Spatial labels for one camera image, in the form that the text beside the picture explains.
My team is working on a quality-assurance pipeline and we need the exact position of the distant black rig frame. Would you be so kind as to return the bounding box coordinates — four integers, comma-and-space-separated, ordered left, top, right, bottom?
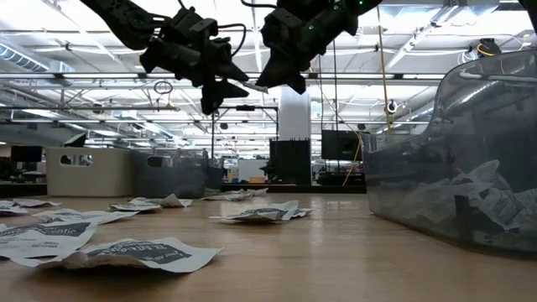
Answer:
210, 104, 281, 160

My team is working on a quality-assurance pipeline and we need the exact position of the white building column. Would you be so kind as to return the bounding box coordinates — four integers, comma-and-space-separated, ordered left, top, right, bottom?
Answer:
278, 86, 312, 142

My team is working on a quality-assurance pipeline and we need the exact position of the black cabinet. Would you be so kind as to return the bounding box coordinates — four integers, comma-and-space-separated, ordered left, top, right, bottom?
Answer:
268, 138, 313, 186

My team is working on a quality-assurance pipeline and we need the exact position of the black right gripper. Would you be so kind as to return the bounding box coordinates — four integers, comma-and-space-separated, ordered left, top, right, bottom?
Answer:
255, 0, 362, 96

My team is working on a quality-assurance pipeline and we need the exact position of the silver ceiling duct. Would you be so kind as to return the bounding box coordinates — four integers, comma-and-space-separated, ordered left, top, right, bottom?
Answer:
0, 41, 76, 73

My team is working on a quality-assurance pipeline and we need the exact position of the yellow hanging cable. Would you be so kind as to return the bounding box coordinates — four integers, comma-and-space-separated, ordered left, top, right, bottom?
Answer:
310, 62, 362, 188

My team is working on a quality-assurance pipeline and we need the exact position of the brown translucent plastic bin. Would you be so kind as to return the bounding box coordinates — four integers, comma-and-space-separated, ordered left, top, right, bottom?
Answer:
357, 49, 537, 254
130, 148, 210, 199

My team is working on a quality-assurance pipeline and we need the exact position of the hanging black cable coil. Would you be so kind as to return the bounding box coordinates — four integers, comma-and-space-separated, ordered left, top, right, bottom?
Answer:
153, 80, 175, 96

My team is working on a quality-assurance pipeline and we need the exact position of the light grey plastic bin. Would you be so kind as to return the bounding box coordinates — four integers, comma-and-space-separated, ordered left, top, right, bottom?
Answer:
45, 146, 135, 199

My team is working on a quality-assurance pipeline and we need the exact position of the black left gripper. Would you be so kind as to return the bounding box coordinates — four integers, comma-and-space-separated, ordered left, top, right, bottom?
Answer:
139, 6, 252, 117

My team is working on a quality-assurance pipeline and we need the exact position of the orange hanging cable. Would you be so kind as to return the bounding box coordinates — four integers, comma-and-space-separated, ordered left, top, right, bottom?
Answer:
375, 3, 392, 135

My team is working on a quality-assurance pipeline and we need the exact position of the black monitor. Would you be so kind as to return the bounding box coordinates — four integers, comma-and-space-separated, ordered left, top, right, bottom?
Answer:
320, 129, 362, 162
9, 144, 44, 164

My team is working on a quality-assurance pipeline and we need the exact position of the long ceiling light rail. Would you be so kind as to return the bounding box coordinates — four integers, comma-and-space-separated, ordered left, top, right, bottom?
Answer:
136, 72, 446, 81

